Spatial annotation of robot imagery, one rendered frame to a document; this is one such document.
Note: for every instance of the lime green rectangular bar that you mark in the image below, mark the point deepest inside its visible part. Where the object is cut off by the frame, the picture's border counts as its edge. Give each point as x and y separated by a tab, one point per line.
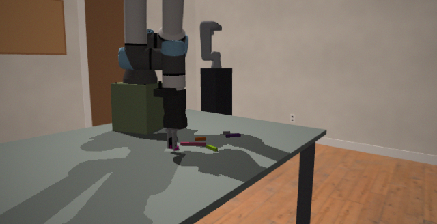
211	147

